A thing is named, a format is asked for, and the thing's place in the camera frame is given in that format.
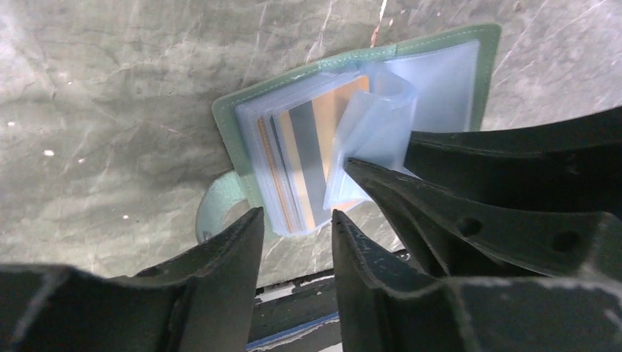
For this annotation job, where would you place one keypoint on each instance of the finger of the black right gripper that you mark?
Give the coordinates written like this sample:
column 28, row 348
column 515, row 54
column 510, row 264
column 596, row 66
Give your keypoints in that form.
column 568, row 166
column 449, row 234

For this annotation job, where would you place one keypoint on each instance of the gold card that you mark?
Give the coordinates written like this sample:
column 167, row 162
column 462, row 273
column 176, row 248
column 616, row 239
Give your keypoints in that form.
column 305, row 127

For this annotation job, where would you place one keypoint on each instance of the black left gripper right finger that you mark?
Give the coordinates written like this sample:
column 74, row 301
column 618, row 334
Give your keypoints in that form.
column 386, row 305

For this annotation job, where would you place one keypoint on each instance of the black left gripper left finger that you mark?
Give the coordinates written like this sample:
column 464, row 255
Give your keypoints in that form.
column 200, row 300

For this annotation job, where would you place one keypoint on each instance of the green card holder wallet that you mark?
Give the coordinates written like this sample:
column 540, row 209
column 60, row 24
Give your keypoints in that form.
column 438, row 83

